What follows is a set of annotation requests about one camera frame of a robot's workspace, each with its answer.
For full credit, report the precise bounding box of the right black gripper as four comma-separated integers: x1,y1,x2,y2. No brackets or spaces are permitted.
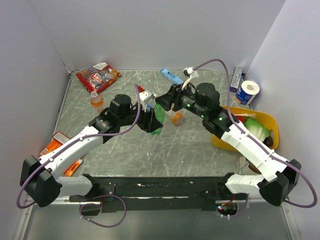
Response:
154,81,207,119

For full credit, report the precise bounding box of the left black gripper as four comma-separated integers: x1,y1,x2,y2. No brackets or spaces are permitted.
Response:
118,101,163,133

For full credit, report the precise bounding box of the green plastic bottle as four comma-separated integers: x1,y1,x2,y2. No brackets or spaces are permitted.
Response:
151,103,166,136

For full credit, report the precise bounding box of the clear blue water bottle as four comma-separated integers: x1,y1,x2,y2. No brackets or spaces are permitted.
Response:
146,94,156,110

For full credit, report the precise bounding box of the orange tea bottle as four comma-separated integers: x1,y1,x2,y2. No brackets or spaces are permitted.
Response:
166,110,184,126
90,91,105,114

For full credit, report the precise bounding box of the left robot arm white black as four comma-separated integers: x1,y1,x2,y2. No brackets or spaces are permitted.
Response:
20,94,163,208

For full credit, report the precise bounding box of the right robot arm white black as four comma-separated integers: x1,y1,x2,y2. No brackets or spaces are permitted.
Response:
155,83,299,206

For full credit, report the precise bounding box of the red candy bag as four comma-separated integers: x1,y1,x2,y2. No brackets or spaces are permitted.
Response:
76,62,122,94

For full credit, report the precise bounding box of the red pepper toy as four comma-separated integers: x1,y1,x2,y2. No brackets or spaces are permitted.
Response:
236,116,245,124

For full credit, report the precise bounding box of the toilet paper roll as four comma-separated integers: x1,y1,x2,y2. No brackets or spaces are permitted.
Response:
235,80,260,105

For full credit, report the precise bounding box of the orange utility knife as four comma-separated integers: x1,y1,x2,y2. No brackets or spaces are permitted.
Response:
63,159,83,177

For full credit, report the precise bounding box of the orange red battery pack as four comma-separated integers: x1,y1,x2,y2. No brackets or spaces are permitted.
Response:
39,131,70,156

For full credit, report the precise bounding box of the green cabbage toy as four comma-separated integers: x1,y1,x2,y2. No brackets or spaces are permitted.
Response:
244,118,270,142

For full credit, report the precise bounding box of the yellow plastic basket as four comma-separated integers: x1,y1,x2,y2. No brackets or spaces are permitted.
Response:
211,106,279,153

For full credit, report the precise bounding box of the dark eggplant toy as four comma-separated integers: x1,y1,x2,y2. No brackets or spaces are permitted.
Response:
263,135,274,148

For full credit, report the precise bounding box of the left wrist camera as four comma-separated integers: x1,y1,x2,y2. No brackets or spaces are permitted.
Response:
138,85,152,112

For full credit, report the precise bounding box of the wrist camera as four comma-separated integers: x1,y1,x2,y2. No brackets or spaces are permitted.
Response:
181,67,199,90
138,85,152,112

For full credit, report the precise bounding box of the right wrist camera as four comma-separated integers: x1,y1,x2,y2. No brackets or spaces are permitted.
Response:
181,67,199,90

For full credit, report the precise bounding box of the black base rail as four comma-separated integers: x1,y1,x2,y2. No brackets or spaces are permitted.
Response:
69,176,247,213

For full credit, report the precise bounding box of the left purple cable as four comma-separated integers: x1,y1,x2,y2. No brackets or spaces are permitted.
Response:
16,83,141,210

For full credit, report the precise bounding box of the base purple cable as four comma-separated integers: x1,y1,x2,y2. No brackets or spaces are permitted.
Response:
79,194,128,229

